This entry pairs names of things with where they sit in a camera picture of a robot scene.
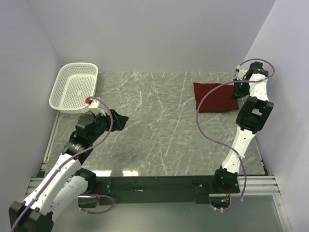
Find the dark red t-shirt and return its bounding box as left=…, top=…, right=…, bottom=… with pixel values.
left=193, top=83, right=239, bottom=113

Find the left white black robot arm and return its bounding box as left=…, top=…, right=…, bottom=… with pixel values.
left=9, top=109, right=129, bottom=232

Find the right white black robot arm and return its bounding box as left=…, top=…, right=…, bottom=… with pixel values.
left=212, top=59, right=274, bottom=193

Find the white perforated plastic basket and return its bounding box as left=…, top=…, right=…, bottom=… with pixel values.
left=49, top=62, right=98, bottom=114

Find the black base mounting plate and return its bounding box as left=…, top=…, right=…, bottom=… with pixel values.
left=86, top=175, right=240, bottom=204

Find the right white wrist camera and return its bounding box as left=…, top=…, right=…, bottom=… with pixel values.
left=233, top=69, right=248, bottom=80

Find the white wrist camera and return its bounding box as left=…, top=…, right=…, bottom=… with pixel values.
left=85, top=99, right=106, bottom=116
left=233, top=69, right=248, bottom=80

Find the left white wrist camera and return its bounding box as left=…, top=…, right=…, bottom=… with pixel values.
left=85, top=99, right=106, bottom=116

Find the aluminium extrusion rail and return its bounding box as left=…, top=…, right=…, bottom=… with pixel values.
left=244, top=175, right=281, bottom=196

